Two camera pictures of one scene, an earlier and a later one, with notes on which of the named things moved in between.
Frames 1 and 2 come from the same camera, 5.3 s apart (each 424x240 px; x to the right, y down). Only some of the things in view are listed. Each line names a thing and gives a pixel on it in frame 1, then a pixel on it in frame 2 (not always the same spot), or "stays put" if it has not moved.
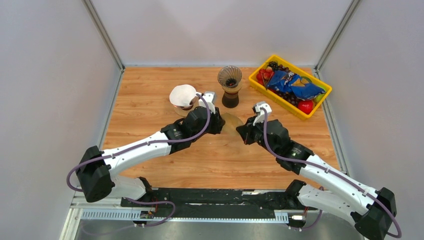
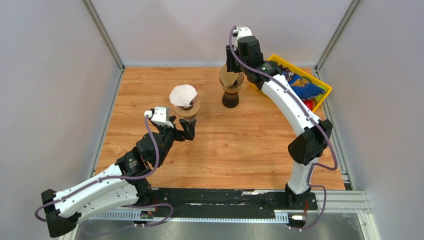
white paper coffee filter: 182,95 stays put
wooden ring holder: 232,90 stays put
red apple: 306,106 stays put
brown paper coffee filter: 231,122 -> 230,79
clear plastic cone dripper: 193,102 stays put
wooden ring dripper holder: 183,112 stays put
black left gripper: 218,122 -> 189,129
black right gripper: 246,131 -> 230,64
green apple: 319,97 stays put
